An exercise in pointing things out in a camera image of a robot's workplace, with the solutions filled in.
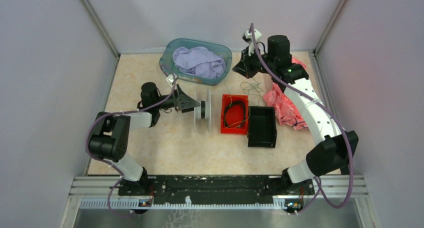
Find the pink patterned cloth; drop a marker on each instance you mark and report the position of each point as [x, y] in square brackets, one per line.
[286, 112]

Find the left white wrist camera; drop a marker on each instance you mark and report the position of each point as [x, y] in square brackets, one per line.
[172, 80]

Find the grey slotted cable duct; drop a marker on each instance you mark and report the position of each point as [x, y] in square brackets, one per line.
[141, 204]

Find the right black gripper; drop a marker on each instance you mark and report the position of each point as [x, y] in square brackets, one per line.
[243, 67]

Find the teal plastic basin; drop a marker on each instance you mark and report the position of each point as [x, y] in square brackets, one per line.
[167, 65]

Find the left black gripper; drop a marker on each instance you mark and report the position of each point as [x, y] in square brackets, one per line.
[181, 101]

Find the red plastic bin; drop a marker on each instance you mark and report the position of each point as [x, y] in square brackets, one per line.
[234, 116]

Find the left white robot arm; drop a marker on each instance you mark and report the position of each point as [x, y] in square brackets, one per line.
[107, 138]

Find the purple cloth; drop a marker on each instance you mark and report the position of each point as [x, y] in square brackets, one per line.
[199, 62]

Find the black plastic bin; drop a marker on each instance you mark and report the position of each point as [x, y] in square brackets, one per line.
[262, 129]

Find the grey plastic cable spool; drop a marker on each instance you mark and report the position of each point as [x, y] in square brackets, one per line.
[204, 111]

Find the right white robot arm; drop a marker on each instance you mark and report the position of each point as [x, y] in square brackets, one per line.
[334, 146]

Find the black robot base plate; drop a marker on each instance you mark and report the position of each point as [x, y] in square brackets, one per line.
[213, 189]

